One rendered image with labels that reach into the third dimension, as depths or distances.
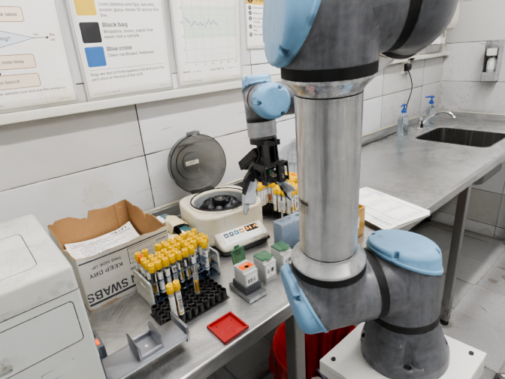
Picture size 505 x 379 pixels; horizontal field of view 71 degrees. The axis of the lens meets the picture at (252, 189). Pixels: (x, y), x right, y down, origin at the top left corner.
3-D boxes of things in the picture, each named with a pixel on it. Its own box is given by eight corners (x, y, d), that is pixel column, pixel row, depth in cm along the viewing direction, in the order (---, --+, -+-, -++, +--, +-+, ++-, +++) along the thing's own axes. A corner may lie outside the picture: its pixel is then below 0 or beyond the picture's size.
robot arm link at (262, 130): (240, 122, 92) (267, 116, 95) (243, 139, 93) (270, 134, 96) (255, 123, 85) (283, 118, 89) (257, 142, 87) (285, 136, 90)
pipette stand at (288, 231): (286, 257, 105) (285, 227, 101) (271, 248, 110) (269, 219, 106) (310, 245, 110) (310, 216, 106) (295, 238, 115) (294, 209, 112)
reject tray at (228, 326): (225, 344, 75) (224, 341, 75) (207, 328, 80) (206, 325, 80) (249, 328, 79) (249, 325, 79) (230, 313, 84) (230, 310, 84)
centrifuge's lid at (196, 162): (164, 137, 118) (157, 136, 125) (179, 207, 125) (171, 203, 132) (222, 125, 129) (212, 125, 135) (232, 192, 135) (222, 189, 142)
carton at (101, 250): (89, 313, 88) (73, 261, 82) (58, 268, 108) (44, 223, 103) (176, 271, 102) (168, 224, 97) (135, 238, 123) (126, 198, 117)
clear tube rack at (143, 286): (154, 309, 87) (149, 285, 85) (137, 292, 95) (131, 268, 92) (221, 274, 99) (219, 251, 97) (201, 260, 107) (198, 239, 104)
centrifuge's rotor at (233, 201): (211, 231, 112) (209, 210, 109) (192, 215, 124) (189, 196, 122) (252, 217, 119) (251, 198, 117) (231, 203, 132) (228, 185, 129)
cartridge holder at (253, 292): (250, 304, 87) (249, 292, 85) (228, 287, 93) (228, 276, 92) (267, 294, 90) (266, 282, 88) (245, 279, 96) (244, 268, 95)
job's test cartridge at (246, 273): (246, 294, 88) (244, 272, 86) (235, 286, 92) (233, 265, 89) (258, 287, 90) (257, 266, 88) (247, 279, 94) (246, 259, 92)
